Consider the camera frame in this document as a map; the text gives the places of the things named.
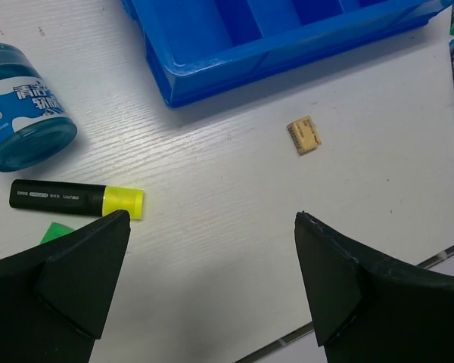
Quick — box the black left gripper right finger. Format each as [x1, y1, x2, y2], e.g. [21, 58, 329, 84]
[294, 212, 454, 362]

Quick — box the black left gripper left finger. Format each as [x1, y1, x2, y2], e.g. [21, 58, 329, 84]
[0, 210, 130, 362]

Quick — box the green highlighter black body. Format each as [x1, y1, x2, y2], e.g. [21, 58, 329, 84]
[39, 222, 75, 245]

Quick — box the yellow highlighter black body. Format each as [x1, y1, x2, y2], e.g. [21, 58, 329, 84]
[9, 179, 144, 220]

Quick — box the beige eraser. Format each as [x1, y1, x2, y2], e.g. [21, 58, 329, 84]
[287, 116, 322, 155]

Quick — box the blue plastic divided tray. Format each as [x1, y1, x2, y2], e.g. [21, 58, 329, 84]
[123, 0, 451, 107]

